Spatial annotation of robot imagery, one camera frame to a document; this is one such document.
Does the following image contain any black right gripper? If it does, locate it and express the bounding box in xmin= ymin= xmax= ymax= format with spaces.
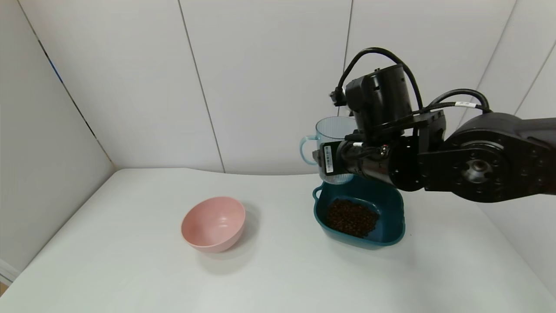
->
xmin=312 ymin=140 xmax=357 ymax=176

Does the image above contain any clear ribbed cup blue handle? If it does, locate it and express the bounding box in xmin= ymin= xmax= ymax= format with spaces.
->
xmin=300 ymin=116 xmax=357 ymax=186

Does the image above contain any coffee bean pile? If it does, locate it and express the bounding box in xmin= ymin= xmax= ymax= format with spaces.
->
xmin=326 ymin=198 xmax=380 ymax=238

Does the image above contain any pink plastic bowl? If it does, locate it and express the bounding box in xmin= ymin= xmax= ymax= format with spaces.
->
xmin=181 ymin=196 xmax=246 ymax=253

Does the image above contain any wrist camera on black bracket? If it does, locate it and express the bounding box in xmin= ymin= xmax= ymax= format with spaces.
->
xmin=343 ymin=77 xmax=371 ymax=114

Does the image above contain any teal plastic tray with handles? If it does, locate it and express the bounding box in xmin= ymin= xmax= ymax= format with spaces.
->
xmin=313 ymin=176 xmax=406 ymax=250

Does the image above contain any black camera cable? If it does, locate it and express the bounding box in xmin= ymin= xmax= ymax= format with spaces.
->
xmin=332 ymin=47 xmax=423 ymax=114

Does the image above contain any black cable with white label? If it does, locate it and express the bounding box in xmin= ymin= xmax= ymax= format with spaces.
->
xmin=408 ymin=89 xmax=491 ymax=120

